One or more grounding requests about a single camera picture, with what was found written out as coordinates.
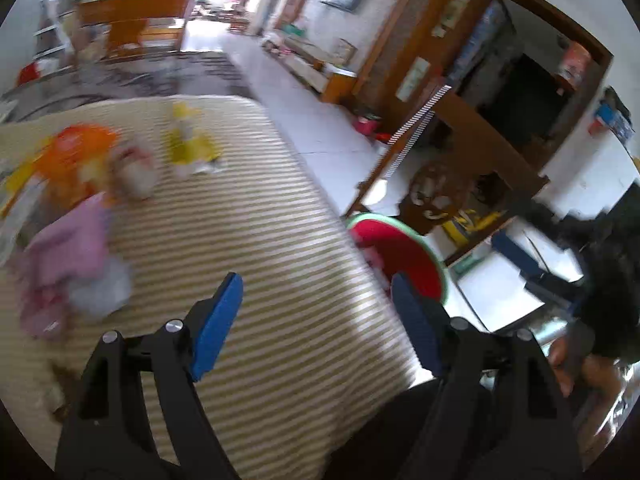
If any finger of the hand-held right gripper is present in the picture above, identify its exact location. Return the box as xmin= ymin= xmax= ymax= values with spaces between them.
xmin=491 ymin=231 xmax=551 ymax=281
xmin=522 ymin=277 xmax=583 ymax=312

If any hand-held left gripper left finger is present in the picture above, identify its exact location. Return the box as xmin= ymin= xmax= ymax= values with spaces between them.
xmin=54 ymin=272 xmax=246 ymax=480

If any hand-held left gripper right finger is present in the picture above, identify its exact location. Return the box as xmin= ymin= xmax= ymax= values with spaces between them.
xmin=391 ymin=272 xmax=584 ymax=480

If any red basin with green rim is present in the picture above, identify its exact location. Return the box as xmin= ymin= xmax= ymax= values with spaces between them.
xmin=346 ymin=212 xmax=451 ymax=307

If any yellow box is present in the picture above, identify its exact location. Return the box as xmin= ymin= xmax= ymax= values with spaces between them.
xmin=164 ymin=102 xmax=227 ymax=179

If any person's right hand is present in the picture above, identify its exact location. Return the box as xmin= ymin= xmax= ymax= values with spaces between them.
xmin=547 ymin=335 xmax=626 ymax=401

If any yellow packet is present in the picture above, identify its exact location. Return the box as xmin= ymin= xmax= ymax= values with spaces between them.
xmin=440 ymin=209 xmax=504 ymax=249

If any striped tablecloth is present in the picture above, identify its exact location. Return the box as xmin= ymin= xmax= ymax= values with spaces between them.
xmin=0 ymin=94 xmax=441 ymax=480

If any brown woven basket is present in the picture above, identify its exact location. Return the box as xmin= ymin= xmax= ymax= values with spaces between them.
xmin=399 ymin=160 xmax=477 ymax=232

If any white plastic bag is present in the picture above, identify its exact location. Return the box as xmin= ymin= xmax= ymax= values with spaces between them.
xmin=67 ymin=255 xmax=134 ymax=319

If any wooden table with striped edge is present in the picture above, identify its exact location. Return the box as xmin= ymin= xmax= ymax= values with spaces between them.
xmin=345 ymin=77 xmax=552 ymax=222

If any blue printed box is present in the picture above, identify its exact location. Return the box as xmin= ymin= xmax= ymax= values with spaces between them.
xmin=587 ymin=100 xmax=637 ymax=147

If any pink cloth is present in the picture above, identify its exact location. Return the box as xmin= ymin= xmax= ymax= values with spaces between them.
xmin=15 ymin=192 xmax=119 ymax=339

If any small red bucket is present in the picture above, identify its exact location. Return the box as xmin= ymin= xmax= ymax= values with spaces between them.
xmin=352 ymin=115 xmax=384 ymax=137

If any white paper poster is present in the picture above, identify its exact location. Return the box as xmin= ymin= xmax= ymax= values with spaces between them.
xmin=395 ymin=57 xmax=432 ymax=102

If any orange snack packet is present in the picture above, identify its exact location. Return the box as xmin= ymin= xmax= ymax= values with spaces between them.
xmin=37 ymin=124 xmax=122 ymax=207

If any grey patterned rug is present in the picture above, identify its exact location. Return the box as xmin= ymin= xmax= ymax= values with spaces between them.
xmin=0 ymin=50 xmax=257 ymax=122

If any framed picture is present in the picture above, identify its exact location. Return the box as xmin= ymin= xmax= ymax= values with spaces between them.
xmin=332 ymin=39 xmax=357 ymax=64

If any low television cabinet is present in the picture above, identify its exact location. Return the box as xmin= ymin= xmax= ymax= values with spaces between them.
xmin=262 ymin=35 xmax=359 ymax=104

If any wooden partition wall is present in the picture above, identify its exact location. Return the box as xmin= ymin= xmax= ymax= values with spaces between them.
xmin=350 ymin=0 xmax=497 ymax=122

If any white wire rack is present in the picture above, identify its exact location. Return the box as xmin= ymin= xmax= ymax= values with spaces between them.
xmin=32 ymin=0 xmax=77 ymax=61

